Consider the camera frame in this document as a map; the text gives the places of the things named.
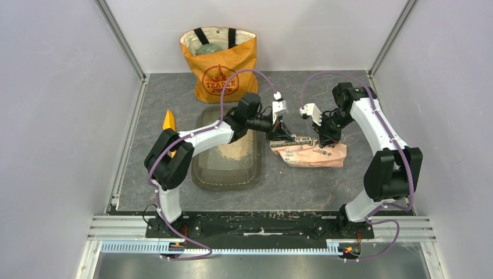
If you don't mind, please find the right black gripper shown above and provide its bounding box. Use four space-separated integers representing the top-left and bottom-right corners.
312 109 355 148

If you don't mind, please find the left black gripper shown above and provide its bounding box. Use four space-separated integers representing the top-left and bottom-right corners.
246 113 292 144

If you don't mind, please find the torn bag top strip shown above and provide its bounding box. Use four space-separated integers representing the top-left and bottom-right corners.
270 138 319 148

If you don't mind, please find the pink litter bag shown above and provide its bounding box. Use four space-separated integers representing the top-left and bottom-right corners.
270 135 347 167

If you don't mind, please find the grey translucent litter box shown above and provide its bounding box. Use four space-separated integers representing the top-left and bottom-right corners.
191 130 262 191

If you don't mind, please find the orange plastic scoop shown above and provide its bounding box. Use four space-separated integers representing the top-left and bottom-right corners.
162 109 177 159

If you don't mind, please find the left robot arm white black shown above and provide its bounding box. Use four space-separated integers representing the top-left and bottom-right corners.
144 92 294 237

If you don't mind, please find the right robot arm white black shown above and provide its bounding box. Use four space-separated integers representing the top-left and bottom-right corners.
312 83 423 238

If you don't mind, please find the beige litter granule pile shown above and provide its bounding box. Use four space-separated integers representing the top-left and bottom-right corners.
217 131 254 160

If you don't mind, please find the orange Trader Joe's bag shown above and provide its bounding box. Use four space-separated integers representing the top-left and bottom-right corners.
179 27 259 103

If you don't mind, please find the green bundle inside bag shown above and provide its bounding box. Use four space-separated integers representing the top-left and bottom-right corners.
195 43 222 56

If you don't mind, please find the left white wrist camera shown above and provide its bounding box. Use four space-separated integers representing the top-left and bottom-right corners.
271 91 288 124

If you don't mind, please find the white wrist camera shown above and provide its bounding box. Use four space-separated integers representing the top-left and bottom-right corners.
299 103 322 126
271 91 288 124

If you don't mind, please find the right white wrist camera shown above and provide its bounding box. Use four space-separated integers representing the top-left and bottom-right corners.
299 103 322 126

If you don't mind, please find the slotted cable duct rail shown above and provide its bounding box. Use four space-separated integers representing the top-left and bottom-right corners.
100 240 342 256

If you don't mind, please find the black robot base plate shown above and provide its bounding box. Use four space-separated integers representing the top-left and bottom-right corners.
145 210 374 250

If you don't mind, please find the right aluminium corner post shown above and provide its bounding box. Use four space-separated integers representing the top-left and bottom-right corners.
368 0 419 77

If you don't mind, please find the aluminium corner post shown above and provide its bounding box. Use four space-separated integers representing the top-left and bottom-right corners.
368 0 419 77
95 0 147 81

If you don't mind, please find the left aluminium corner post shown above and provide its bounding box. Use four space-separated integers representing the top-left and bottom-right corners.
95 0 147 81

